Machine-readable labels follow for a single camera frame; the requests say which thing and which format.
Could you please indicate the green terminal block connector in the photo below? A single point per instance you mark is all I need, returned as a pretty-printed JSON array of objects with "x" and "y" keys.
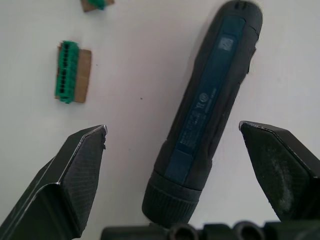
[
  {"x": 66, "y": 71},
  {"x": 98, "y": 3}
]

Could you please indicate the dark blue electric screwdriver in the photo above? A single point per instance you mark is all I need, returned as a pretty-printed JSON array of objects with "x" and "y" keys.
[{"x": 202, "y": 110}]

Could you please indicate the brown cardboard piece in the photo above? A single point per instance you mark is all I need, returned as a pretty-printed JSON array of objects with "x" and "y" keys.
[
  {"x": 83, "y": 76},
  {"x": 91, "y": 6}
]

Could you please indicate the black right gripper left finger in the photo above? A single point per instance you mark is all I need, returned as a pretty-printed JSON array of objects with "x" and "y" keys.
[{"x": 62, "y": 180}]

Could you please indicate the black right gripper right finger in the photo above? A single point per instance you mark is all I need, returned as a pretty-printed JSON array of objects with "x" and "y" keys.
[{"x": 282, "y": 172}]

